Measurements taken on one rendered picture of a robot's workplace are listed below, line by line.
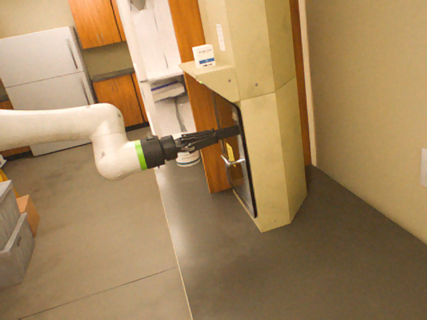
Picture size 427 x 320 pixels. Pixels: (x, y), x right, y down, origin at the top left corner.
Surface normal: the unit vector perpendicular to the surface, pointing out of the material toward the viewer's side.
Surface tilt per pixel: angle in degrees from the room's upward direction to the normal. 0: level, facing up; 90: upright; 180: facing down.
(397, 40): 90
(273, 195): 90
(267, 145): 90
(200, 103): 90
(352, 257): 0
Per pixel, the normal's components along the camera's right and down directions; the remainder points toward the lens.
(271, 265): -0.18, -0.90
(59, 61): 0.26, 0.34
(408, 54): -0.95, 0.26
